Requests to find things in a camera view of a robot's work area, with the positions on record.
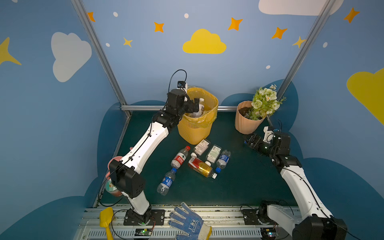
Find clear bottle white cap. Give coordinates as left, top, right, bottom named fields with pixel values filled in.
left=189, top=98, right=205, bottom=118

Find square bottle green label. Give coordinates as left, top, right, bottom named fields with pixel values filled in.
left=205, top=145, right=222, bottom=167

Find red yellow tea bottle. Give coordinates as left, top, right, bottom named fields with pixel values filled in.
left=188, top=157, right=218, bottom=179

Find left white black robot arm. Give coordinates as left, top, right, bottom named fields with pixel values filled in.
left=108, top=89, right=200, bottom=224

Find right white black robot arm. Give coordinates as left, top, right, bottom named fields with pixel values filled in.
left=245, top=131, right=348, bottom=240

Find yellow plastic bin liner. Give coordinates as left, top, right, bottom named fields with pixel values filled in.
left=178, top=87, right=219, bottom=129

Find yellow ribbed waste bin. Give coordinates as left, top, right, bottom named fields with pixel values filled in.
left=176, top=87, right=219, bottom=146

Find square bottle near bin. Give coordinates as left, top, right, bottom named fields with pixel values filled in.
left=191, top=139, right=210, bottom=157

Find pink ribbed flower pot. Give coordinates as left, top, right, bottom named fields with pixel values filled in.
left=235, top=101, right=265, bottom=135

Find green white artificial flowers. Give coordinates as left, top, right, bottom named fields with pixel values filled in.
left=245, top=84, right=286, bottom=121

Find blue label bottle centre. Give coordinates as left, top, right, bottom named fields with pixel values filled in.
left=216, top=150, right=231, bottom=169

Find red label water bottle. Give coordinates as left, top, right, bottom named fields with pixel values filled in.
left=171, top=146, right=191, bottom=169

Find pink watering can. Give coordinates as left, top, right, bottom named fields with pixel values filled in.
left=106, top=156, right=123, bottom=180

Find blue label bottle front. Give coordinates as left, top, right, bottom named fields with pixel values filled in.
left=157, top=168, right=177, bottom=196

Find right green circuit board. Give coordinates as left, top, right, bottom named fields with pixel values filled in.
left=261, top=228, right=278, bottom=240

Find green circuit board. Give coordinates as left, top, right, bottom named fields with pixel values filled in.
left=261, top=228, right=278, bottom=240
left=134, top=229, right=153, bottom=238

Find round floral tin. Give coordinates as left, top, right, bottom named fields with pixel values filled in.
left=105, top=178, right=123, bottom=197

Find blue dotted work glove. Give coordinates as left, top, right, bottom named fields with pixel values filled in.
left=168, top=202, right=212, bottom=240

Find left green circuit board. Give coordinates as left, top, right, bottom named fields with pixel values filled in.
left=134, top=229, right=153, bottom=238

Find yellow toy shovel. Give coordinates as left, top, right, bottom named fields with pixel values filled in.
left=100, top=207, right=114, bottom=240

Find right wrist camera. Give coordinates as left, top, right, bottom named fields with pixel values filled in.
left=263, top=126, right=274, bottom=144

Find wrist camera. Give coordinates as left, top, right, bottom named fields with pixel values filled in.
left=263, top=126, right=274, bottom=144
left=177, top=81, right=188, bottom=94

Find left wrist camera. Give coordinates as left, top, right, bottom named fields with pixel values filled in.
left=177, top=81, right=188, bottom=94

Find rear aluminium frame rail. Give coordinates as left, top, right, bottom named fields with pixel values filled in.
left=121, top=105, right=237, bottom=112

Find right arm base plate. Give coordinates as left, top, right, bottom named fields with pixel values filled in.
left=241, top=209, right=278, bottom=225

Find front aluminium rail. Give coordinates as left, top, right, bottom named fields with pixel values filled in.
left=74, top=205, right=292, bottom=240

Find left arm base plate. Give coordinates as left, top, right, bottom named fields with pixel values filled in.
left=123, top=209, right=165, bottom=226

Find right aluminium frame post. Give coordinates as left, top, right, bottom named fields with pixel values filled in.
left=266, top=0, right=337, bottom=121

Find aluminium frame post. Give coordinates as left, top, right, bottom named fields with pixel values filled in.
left=266, top=0, right=337, bottom=121
left=71, top=0, right=127, bottom=107

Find left aluminium frame post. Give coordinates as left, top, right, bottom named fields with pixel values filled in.
left=71, top=0, right=127, bottom=107

